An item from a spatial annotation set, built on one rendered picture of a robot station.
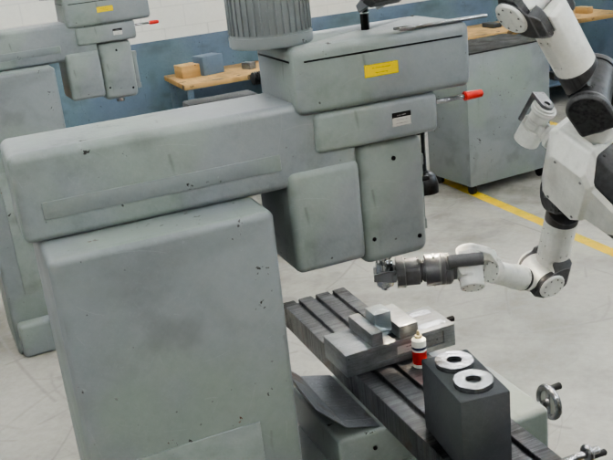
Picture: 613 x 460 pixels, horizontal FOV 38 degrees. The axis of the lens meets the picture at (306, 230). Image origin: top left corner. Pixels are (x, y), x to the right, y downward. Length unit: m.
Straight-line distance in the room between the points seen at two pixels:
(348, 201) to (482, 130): 4.76
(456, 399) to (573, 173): 0.58
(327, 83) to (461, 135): 4.85
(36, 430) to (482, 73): 4.11
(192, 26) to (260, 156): 6.82
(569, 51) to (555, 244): 0.71
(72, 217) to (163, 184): 0.21
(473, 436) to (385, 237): 0.56
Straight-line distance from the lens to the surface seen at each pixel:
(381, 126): 2.15
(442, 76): 2.20
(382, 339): 2.46
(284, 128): 2.06
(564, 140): 2.11
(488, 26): 9.69
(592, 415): 4.11
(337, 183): 2.13
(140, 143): 1.97
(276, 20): 2.03
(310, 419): 2.52
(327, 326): 2.77
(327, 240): 2.16
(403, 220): 2.26
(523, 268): 2.53
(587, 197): 2.14
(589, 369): 4.47
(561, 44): 1.93
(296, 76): 2.04
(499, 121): 6.96
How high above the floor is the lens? 2.16
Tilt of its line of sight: 19 degrees down
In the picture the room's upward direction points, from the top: 6 degrees counter-clockwise
